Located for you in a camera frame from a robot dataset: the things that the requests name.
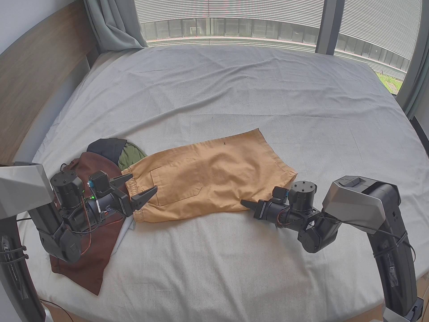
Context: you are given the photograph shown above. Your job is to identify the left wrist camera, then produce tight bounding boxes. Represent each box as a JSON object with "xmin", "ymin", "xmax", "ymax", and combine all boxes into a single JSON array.
[{"xmin": 88, "ymin": 170, "xmax": 111, "ymax": 195}]

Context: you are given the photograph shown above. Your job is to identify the green garment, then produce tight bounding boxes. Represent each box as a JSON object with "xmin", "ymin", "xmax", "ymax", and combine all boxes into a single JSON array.
[{"xmin": 118, "ymin": 141, "xmax": 148, "ymax": 168}]

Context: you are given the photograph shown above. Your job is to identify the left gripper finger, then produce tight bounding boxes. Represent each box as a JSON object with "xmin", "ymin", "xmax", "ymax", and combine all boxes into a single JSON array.
[
  {"xmin": 131, "ymin": 185, "xmax": 158, "ymax": 210},
  {"xmin": 108, "ymin": 175, "xmax": 134, "ymax": 189}
]

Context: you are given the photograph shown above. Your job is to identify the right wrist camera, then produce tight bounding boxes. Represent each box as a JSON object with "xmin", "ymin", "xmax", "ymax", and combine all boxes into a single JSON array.
[{"xmin": 273, "ymin": 186, "xmax": 289, "ymax": 204}]

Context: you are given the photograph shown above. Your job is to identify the brown garment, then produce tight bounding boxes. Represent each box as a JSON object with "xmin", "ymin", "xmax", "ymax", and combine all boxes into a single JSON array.
[{"xmin": 50, "ymin": 151, "xmax": 126, "ymax": 296}]

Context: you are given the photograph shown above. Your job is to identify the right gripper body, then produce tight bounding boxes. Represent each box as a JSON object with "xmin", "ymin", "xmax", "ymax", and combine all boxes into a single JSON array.
[{"xmin": 254, "ymin": 200, "xmax": 289, "ymax": 222}]

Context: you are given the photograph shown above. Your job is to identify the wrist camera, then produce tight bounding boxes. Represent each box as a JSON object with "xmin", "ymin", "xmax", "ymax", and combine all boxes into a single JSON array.
[
  {"xmin": 88, "ymin": 170, "xmax": 111, "ymax": 195},
  {"xmin": 273, "ymin": 186, "xmax": 289, "ymax": 204}
]

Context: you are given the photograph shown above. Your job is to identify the grey-green curtain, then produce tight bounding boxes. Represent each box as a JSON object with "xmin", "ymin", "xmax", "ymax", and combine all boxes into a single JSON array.
[{"xmin": 80, "ymin": 0, "xmax": 148, "ymax": 53}]

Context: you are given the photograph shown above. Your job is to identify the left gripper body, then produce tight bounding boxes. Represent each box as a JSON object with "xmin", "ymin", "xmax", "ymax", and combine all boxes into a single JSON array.
[{"xmin": 95, "ymin": 186, "xmax": 135, "ymax": 218}]

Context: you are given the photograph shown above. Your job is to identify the tan shorts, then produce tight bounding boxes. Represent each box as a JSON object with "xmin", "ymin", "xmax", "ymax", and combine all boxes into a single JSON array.
[{"xmin": 121, "ymin": 128, "xmax": 299, "ymax": 223}]

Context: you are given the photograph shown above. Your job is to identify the bed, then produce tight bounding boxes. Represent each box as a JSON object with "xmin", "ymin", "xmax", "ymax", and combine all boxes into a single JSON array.
[{"xmin": 0, "ymin": 0, "xmax": 429, "ymax": 322}]

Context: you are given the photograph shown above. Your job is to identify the black garment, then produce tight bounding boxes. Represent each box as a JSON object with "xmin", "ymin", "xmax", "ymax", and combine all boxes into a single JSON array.
[{"xmin": 87, "ymin": 138, "xmax": 129, "ymax": 167}]

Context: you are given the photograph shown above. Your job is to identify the window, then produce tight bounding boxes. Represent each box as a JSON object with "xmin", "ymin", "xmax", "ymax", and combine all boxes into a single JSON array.
[{"xmin": 129, "ymin": 0, "xmax": 429, "ymax": 120}]

